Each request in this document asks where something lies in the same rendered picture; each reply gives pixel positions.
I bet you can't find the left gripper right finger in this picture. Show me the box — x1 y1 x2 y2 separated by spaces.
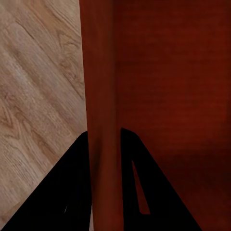
121 128 202 231

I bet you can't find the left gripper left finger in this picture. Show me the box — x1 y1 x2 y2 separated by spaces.
1 131 92 231

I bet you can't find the storage box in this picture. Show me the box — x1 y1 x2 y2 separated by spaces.
79 0 231 231

